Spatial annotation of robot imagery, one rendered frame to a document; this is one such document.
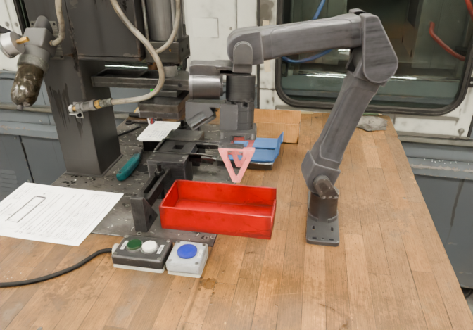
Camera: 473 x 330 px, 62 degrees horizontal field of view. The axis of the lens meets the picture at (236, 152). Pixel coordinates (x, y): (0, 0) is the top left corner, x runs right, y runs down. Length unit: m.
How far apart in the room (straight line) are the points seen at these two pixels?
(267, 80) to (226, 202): 0.71
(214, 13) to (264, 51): 0.90
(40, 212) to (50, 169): 1.22
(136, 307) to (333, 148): 0.49
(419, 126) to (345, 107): 0.84
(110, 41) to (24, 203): 0.46
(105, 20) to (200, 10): 0.70
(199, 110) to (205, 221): 0.25
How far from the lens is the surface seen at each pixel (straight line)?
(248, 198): 0.96
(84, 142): 1.14
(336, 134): 0.83
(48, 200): 1.12
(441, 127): 1.65
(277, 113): 1.37
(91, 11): 1.01
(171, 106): 0.94
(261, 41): 0.73
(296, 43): 0.75
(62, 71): 1.09
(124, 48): 0.99
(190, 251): 0.80
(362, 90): 0.80
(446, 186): 1.79
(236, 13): 1.59
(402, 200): 1.07
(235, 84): 0.75
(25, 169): 2.40
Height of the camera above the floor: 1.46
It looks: 27 degrees down
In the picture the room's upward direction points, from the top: 1 degrees counter-clockwise
